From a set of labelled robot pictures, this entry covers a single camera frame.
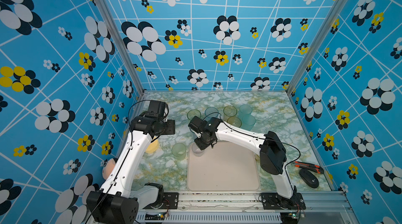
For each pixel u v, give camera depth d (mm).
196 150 884
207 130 615
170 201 736
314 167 825
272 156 489
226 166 861
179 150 871
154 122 515
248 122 968
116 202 365
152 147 889
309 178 791
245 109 1008
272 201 726
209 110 929
